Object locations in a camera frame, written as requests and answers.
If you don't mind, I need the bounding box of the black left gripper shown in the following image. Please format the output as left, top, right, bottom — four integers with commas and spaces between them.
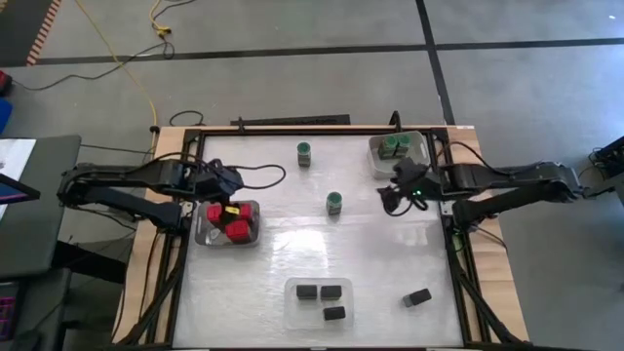
192, 157, 246, 229

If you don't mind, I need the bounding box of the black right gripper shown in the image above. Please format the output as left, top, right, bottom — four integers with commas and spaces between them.
376, 157, 444, 216

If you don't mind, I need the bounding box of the green lid spice jar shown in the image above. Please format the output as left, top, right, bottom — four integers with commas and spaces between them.
296, 141, 313, 169
377, 135, 399, 161
393, 134, 413, 160
326, 190, 343, 216

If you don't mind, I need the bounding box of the smoky grey plastic bin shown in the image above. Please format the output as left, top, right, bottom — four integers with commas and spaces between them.
194, 199, 262, 249

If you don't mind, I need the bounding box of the white table cover sheet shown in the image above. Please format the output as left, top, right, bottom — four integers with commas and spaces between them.
173, 134, 465, 348

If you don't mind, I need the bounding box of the black flat bar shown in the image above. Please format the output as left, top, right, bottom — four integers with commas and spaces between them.
230, 114, 352, 128

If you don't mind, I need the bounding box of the clear plastic bin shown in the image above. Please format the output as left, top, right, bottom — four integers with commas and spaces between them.
284, 276, 356, 332

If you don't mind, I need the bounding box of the grey desk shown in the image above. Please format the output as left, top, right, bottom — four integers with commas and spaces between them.
0, 135, 83, 280

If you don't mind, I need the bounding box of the tablet screen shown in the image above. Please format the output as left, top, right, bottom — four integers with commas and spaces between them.
0, 173, 42, 206

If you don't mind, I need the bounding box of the white paper sheet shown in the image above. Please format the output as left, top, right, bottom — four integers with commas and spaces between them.
0, 137, 38, 182

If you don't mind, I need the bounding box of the backlit keyboard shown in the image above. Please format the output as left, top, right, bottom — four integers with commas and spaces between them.
0, 281, 21, 342

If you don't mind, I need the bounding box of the blue object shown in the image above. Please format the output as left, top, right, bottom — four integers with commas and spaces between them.
0, 97, 16, 137

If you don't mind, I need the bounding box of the dark mat with orange edge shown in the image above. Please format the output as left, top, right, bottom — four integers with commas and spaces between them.
0, 0, 65, 68

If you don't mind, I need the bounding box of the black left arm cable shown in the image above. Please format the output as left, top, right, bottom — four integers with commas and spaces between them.
213, 162, 288, 192

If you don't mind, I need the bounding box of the black metal table frame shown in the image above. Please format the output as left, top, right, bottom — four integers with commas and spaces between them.
110, 124, 532, 351

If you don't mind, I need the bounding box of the black cable loop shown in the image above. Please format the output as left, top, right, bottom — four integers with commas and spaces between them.
169, 109, 207, 128

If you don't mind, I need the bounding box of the long yellow floor cable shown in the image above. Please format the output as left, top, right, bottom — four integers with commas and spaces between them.
72, 0, 158, 129

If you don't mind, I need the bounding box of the yellow cord with plug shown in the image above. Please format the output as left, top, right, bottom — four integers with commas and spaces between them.
148, 0, 197, 39

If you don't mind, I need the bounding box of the long black floor cable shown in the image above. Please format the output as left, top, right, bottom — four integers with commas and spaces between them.
13, 40, 176, 93

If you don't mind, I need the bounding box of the black equipment with cables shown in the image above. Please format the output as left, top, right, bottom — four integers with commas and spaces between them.
576, 135, 624, 201

